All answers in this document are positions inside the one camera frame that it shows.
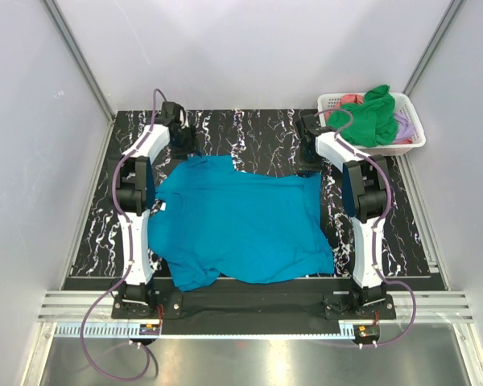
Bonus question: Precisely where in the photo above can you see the aluminium frame post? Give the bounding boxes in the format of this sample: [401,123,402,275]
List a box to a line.
[40,0,116,122]
[402,0,467,96]

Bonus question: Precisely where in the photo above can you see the white plastic laundry basket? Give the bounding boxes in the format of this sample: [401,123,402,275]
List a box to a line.
[317,92,427,158]

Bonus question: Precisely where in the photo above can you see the blue t shirt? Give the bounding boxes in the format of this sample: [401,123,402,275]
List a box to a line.
[147,155,334,291]

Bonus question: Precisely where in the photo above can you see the right aluminium frame post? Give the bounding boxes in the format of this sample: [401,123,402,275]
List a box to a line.
[402,0,467,96]

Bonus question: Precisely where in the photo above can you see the pink t shirt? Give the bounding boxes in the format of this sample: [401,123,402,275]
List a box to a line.
[324,93,364,121]

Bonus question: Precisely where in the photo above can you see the lilac t shirt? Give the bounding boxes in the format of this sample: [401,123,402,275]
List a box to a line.
[393,113,415,145]

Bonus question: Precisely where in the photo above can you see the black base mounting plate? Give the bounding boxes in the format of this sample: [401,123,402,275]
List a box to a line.
[112,277,396,336]

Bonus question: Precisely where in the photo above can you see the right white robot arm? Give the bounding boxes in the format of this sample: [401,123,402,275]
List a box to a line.
[295,114,391,319]

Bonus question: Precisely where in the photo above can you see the left aluminium frame post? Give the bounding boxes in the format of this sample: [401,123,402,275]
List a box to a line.
[40,0,116,122]

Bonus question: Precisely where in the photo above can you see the aluminium rail bar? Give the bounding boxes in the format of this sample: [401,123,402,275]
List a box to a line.
[37,291,473,324]

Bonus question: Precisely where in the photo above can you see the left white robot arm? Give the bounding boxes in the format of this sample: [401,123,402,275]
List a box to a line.
[110,101,198,319]

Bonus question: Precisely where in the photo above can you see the green t shirt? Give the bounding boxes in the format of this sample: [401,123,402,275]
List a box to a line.
[326,84,398,148]

